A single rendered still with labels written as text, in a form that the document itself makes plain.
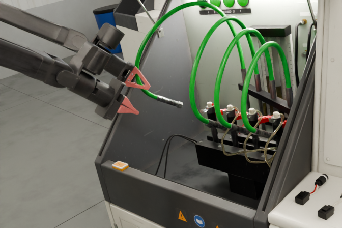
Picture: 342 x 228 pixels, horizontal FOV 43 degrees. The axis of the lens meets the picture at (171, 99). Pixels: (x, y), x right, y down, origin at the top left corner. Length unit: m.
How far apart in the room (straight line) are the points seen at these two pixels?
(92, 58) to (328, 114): 0.60
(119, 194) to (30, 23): 0.62
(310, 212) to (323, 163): 0.19
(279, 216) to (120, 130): 0.70
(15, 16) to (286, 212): 0.94
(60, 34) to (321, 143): 0.80
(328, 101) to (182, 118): 0.76
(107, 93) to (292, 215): 0.52
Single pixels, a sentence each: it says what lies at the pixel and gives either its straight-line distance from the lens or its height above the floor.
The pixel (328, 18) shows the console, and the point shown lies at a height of 1.36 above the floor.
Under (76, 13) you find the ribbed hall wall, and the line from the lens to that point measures 8.26.
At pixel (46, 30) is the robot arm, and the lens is 1.36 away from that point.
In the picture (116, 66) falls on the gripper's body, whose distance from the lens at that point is 1.31.
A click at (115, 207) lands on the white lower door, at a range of 1.57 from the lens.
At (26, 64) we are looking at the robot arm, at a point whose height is 1.42.
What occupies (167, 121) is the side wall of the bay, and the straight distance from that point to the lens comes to 1.69.
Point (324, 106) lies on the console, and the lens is 1.16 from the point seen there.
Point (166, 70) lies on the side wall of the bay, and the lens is 1.65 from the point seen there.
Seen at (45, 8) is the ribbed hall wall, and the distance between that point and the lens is 8.02.
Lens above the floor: 1.61
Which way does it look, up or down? 20 degrees down
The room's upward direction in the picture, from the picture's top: 12 degrees counter-clockwise
